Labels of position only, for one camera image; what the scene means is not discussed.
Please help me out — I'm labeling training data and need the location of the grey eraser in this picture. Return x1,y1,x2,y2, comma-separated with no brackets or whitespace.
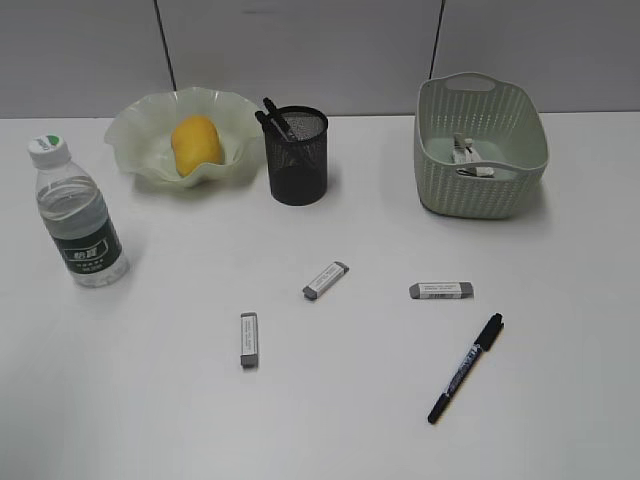
409,282,474,300
302,261,349,301
240,312,259,370

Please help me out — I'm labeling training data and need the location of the black marker pen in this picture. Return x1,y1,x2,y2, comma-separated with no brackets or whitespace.
263,97,298,142
255,110,288,143

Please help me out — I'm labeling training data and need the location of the yellow mango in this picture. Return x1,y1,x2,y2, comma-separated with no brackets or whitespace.
171,115,223,177

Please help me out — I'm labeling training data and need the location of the white waste paper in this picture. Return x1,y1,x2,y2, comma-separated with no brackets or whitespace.
452,133,495,178

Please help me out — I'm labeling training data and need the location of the black marker pen slanted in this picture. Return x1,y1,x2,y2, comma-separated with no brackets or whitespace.
427,313,504,425

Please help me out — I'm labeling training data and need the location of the clear water bottle green label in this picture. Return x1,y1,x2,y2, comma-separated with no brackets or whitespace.
27,134,129,288

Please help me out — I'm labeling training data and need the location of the black mesh pen holder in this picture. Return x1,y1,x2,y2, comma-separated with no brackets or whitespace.
263,105,329,206

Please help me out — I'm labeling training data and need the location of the pale green ruffled plate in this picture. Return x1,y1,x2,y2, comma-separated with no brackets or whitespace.
104,87,262,188

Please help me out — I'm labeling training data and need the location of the pale green woven basket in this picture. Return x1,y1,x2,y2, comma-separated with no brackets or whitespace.
414,72,549,220

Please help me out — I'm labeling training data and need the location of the black cable right wall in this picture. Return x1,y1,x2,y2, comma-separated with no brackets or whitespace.
427,0,447,81

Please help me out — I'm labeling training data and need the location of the black cable wall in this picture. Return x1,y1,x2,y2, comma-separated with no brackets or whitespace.
427,0,447,81
151,0,179,92

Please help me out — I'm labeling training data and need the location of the black cable left wall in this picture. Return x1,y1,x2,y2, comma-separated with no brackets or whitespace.
151,0,179,92

